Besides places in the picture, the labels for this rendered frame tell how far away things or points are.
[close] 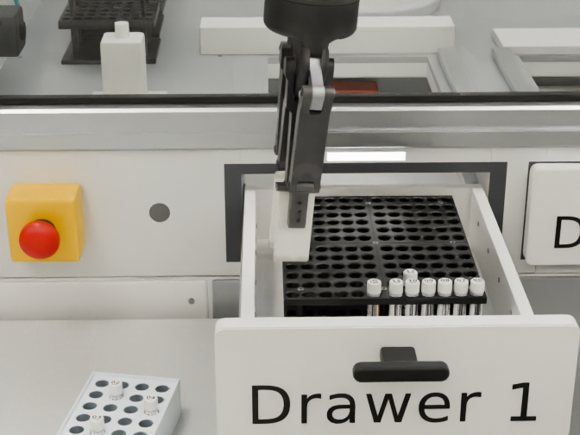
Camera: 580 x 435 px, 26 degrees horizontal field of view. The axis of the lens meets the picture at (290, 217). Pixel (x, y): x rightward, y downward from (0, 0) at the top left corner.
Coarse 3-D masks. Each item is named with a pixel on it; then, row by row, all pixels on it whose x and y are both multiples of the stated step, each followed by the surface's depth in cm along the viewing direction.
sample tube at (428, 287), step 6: (426, 282) 109; (432, 282) 109; (426, 288) 109; (432, 288) 109; (426, 294) 109; (432, 294) 109; (426, 306) 110; (432, 306) 110; (426, 312) 110; (432, 312) 110
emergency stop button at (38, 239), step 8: (32, 224) 124; (40, 224) 124; (48, 224) 125; (24, 232) 124; (32, 232) 124; (40, 232) 124; (48, 232) 124; (56, 232) 125; (24, 240) 125; (32, 240) 124; (40, 240) 124; (48, 240) 125; (56, 240) 125; (24, 248) 125; (32, 248) 125; (40, 248) 125; (48, 248) 125; (56, 248) 125; (32, 256) 126; (40, 256) 125; (48, 256) 126
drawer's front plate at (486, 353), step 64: (256, 320) 100; (320, 320) 100; (384, 320) 100; (448, 320) 100; (512, 320) 100; (256, 384) 101; (320, 384) 101; (384, 384) 101; (448, 384) 101; (512, 384) 101
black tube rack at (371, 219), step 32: (320, 224) 124; (352, 224) 123; (384, 224) 123; (416, 224) 123; (448, 224) 123; (320, 256) 117; (352, 256) 117; (384, 256) 117; (416, 256) 117; (448, 256) 117; (288, 288) 111; (320, 288) 111; (352, 288) 111; (384, 288) 111
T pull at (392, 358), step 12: (384, 348) 99; (396, 348) 99; (408, 348) 99; (384, 360) 98; (396, 360) 98; (408, 360) 98; (360, 372) 96; (372, 372) 96; (384, 372) 96; (396, 372) 97; (408, 372) 97; (420, 372) 97; (432, 372) 97; (444, 372) 97
